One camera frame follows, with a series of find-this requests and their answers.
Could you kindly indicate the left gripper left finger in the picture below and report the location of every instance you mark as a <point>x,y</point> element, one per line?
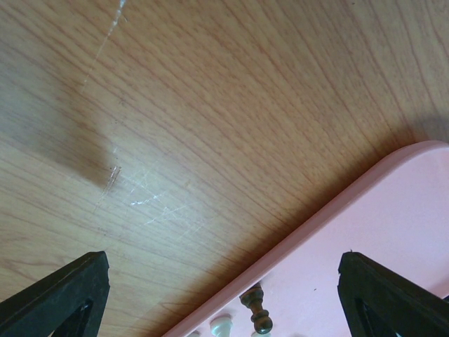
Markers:
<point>68,302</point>

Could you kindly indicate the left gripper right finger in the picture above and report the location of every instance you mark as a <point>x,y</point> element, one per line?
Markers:
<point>378,302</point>

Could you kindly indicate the dark chess piece row4 col1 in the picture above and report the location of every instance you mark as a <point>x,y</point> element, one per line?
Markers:
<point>252,299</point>

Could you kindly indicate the white chess piece row5 col1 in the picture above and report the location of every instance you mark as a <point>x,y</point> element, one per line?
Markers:
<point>221,326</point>

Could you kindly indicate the pink plastic tray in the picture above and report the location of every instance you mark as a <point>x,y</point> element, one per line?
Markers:
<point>396,214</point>

